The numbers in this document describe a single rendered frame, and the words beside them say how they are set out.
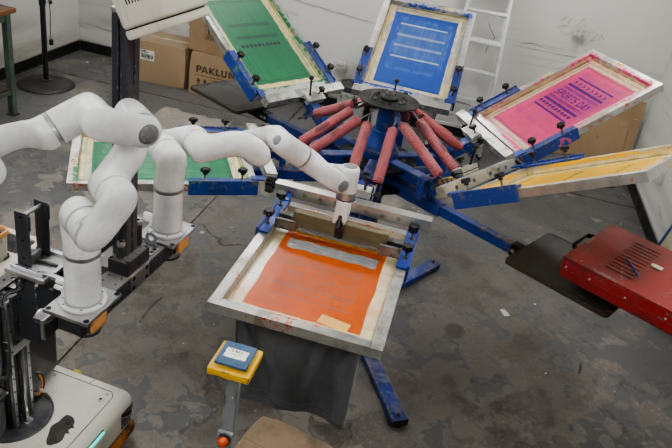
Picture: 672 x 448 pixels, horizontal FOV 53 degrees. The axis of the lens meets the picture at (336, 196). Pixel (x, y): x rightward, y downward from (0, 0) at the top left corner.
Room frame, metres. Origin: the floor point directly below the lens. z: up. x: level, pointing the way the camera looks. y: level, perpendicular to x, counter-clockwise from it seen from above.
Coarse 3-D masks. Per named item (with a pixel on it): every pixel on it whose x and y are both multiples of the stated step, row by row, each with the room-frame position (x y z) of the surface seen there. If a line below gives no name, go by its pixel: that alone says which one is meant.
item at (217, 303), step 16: (288, 208) 2.46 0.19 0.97; (304, 208) 2.45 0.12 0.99; (368, 224) 2.41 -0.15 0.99; (256, 240) 2.14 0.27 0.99; (240, 256) 2.02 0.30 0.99; (240, 272) 1.92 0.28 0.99; (400, 272) 2.09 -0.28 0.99; (224, 288) 1.81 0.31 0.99; (400, 288) 1.99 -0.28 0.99; (208, 304) 1.73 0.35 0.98; (224, 304) 1.73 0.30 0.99; (240, 304) 1.74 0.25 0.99; (384, 304) 1.88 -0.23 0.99; (240, 320) 1.71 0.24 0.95; (256, 320) 1.70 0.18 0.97; (272, 320) 1.69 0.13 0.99; (288, 320) 1.70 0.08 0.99; (384, 320) 1.79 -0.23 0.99; (304, 336) 1.67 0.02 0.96; (320, 336) 1.66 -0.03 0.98; (336, 336) 1.66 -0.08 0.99; (352, 336) 1.68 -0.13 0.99; (384, 336) 1.70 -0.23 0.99; (368, 352) 1.64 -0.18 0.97
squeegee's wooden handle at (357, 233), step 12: (300, 216) 2.28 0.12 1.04; (312, 216) 2.28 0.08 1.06; (324, 216) 2.29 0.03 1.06; (312, 228) 2.27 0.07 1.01; (324, 228) 2.27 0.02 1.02; (348, 228) 2.25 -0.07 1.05; (360, 228) 2.25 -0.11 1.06; (372, 228) 2.26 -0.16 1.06; (360, 240) 2.24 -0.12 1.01; (372, 240) 2.23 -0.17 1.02; (384, 240) 2.23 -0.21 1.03
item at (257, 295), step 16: (288, 240) 2.24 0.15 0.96; (304, 240) 2.26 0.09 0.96; (320, 240) 2.28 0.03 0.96; (272, 256) 2.11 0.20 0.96; (304, 256) 2.14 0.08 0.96; (320, 256) 2.16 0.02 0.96; (272, 272) 2.00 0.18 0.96; (256, 288) 1.89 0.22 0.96; (256, 304) 1.80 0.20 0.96; (272, 304) 1.82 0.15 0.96; (288, 304) 1.83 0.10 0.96; (304, 304) 1.85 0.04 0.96
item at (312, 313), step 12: (348, 252) 2.22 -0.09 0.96; (360, 252) 2.24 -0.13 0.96; (336, 264) 2.13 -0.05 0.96; (348, 264) 2.14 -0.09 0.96; (372, 276) 2.09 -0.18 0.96; (360, 288) 2.00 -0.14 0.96; (372, 288) 2.01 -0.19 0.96; (360, 300) 1.92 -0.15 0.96; (312, 312) 1.81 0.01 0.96; (324, 312) 1.82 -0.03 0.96; (336, 312) 1.83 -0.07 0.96; (360, 312) 1.85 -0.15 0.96; (360, 324) 1.79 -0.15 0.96
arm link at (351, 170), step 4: (332, 164) 2.25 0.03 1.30; (336, 164) 2.27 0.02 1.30; (340, 164) 2.27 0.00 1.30; (344, 164) 2.28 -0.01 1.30; (348, 164) 2.28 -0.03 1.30; (352, 164) 2.29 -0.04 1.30; (340, 168) 2.25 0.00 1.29; (344, 168) 2.25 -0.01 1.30; (348, 168) 2.25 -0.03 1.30; (352, 168) 2.25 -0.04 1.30; (356, 168) 2.26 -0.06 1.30; (344, 172) 2.24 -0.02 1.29; (348, 172) 2.24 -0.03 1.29; (352, 172) 2.24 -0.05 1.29; (356, 172) 2.24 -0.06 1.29; (348, 176) 2.23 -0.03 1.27; (352, 176) 2.24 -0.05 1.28; (356, 176) 2.24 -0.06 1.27; (352, 180) 2.24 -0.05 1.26; (356, 180) 2.25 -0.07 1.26; (352, 184) 2.24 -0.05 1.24; (356, 184) 2.25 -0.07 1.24; (348, 188) 2.23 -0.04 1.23; (352, 188) 2.24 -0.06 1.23; (356, 188) 2.26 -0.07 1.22; (344, 192) 2.24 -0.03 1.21; (348, 192) 2.23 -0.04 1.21; (352, 192) 2.24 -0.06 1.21
